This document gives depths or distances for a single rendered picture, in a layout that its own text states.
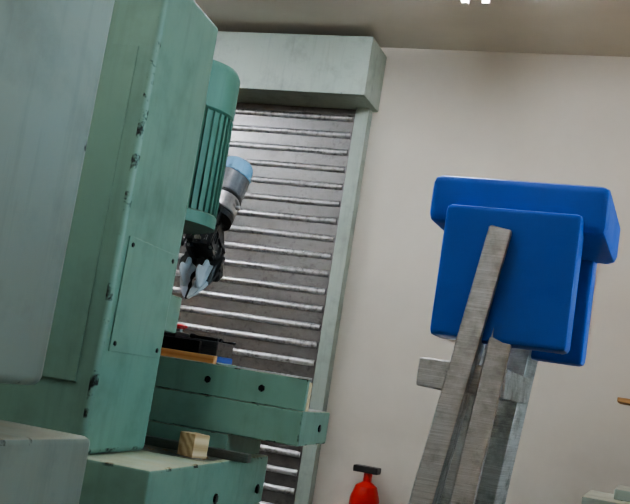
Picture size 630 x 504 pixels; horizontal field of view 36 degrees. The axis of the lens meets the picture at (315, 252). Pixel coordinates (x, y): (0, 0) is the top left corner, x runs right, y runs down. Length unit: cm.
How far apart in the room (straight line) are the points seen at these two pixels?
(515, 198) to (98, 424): 78
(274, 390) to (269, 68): 343
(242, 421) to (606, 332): 312
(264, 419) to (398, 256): 319
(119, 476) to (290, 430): 40
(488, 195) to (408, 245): 393
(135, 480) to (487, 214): 70
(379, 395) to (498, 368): 393
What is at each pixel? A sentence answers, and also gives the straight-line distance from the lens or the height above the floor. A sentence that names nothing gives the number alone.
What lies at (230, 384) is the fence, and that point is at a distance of 171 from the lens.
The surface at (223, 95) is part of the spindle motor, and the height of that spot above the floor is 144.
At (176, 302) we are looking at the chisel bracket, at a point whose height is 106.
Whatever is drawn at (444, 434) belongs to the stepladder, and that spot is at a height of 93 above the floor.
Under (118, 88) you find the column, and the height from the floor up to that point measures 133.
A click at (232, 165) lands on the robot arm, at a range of 213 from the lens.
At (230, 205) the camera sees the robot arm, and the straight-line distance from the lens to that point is 207.
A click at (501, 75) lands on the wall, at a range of 497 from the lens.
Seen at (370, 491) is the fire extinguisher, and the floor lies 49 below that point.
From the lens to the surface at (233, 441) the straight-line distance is 175.
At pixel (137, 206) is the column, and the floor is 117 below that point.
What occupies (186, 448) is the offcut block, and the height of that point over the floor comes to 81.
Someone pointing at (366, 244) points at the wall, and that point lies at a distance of 487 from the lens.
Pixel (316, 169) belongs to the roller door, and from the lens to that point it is 500.
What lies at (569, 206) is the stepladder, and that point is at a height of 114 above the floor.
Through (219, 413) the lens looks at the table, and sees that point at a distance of 172.
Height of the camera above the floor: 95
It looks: 7 degrees up
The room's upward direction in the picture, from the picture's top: 9 degrees clockwise
